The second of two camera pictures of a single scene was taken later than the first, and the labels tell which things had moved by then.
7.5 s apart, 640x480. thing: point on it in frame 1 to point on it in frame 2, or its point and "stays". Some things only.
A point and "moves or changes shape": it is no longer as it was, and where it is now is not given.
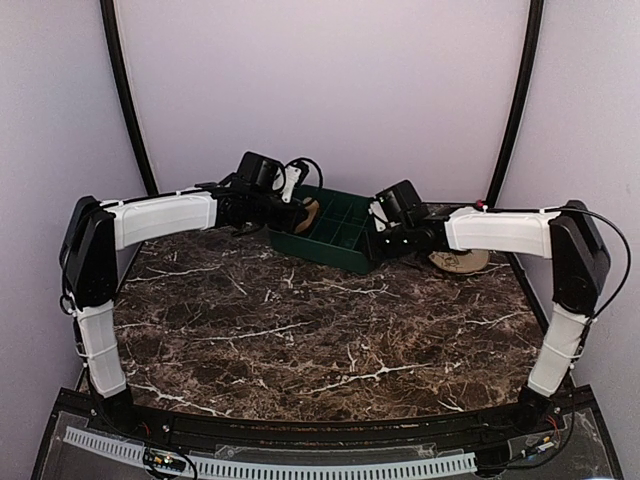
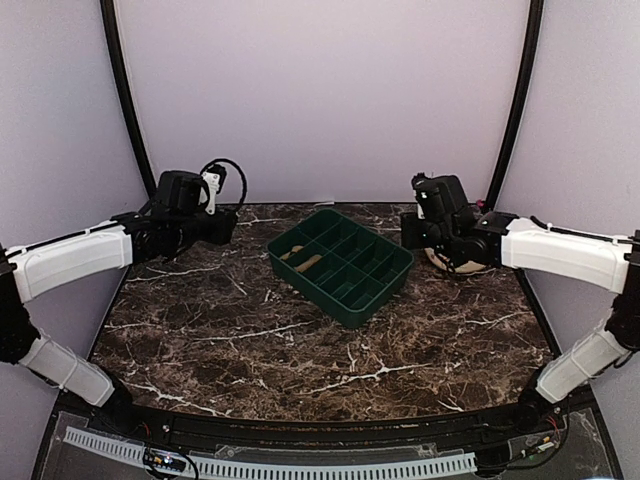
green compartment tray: [339, 234] moves or changes shape
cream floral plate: [462, 263] stays
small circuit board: [165, 459] stays
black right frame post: [535, 20] stays
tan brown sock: [312, 205] to [308, 264]
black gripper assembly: [258, 171] to [179, 190]
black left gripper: [292, 220] to [223, 232]
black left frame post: [117, 59] stays
